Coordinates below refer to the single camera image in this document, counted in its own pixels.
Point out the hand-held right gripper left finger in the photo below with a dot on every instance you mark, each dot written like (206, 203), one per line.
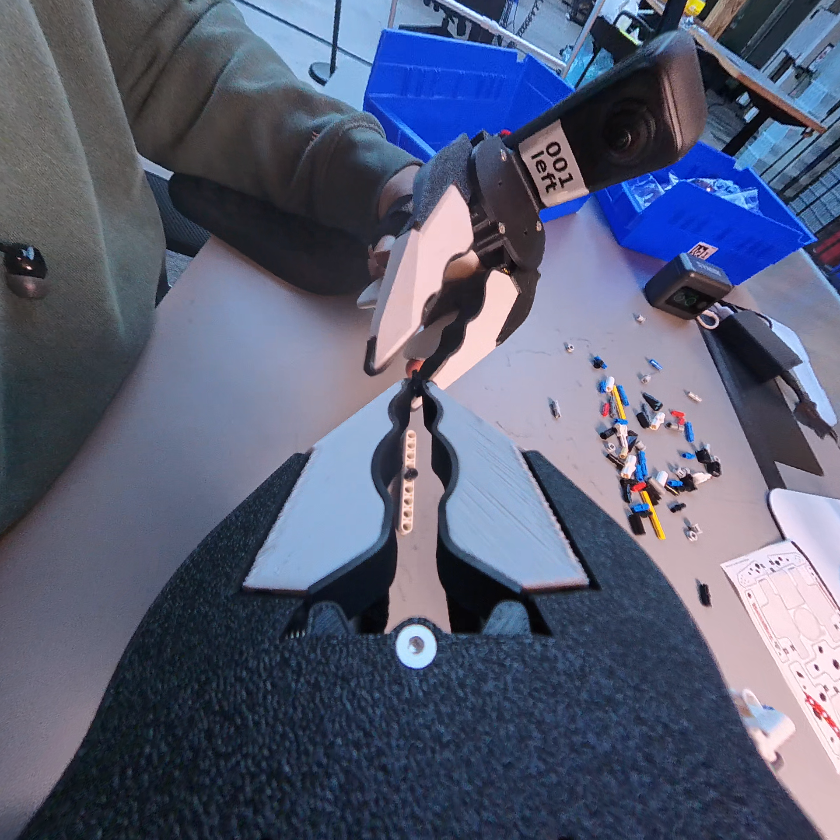
(322, 519)

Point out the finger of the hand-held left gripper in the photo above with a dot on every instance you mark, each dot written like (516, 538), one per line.
(420, 263)
(492, 309)

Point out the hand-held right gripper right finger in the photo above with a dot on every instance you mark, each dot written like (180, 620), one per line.
(519, 519)

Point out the white holed beam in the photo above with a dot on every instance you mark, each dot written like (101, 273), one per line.
(410, 486)

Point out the pile of small brick pieces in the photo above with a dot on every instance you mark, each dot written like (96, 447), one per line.
(637, 446)

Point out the blue storage bin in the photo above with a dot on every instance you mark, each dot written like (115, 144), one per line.
(446, 92)
(709, 217)

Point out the small black device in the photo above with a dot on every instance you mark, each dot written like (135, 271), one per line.
(685, 282)

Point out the black connector pin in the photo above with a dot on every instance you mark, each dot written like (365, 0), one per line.
(704, 592)

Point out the black power adapter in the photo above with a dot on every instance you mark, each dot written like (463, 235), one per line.
(755, 341)

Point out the sticker sheet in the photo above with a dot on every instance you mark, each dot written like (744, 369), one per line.
(788, 630)

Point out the white book stand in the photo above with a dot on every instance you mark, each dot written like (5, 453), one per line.
(814, 519)

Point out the person's torso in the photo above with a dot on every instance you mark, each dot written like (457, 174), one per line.
(66, 131)

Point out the black clothing toggle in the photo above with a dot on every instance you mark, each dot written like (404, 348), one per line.
(24, 267)

